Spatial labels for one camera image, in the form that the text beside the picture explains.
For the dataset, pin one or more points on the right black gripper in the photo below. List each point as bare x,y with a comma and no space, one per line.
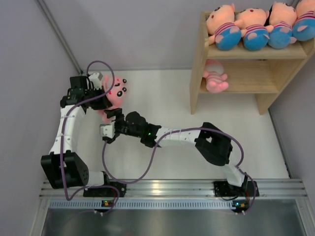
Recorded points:
119,118

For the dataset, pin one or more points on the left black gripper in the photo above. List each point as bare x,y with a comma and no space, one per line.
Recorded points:
104,103

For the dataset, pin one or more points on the pink striped plush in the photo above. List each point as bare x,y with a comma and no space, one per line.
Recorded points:
116,97
215,76
119,84

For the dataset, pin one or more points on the boy doll shelved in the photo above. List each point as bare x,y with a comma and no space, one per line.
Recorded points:
223,31
255,34

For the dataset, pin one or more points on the boy doll back corner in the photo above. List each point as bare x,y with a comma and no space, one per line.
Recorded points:
282,17

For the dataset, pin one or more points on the boy doll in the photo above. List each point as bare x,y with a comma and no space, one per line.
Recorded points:
304,27

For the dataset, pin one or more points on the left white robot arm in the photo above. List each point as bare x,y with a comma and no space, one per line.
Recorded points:
63,166

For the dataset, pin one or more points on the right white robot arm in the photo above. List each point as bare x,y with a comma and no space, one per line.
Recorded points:
213,144

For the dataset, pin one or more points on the wooden two-tier shelf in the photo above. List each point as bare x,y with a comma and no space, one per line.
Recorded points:
264,73

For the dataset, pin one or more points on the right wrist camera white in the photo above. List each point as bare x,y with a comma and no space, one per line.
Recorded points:
107,130

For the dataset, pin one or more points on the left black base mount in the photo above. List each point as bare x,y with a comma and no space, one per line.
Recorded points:
108,192

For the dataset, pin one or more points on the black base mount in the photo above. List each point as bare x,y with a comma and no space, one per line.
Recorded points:
226,190
108,192

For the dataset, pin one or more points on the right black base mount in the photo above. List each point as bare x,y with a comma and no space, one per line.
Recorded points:
226,190

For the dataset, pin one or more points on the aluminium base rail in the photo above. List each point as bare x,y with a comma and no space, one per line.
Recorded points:
149,194

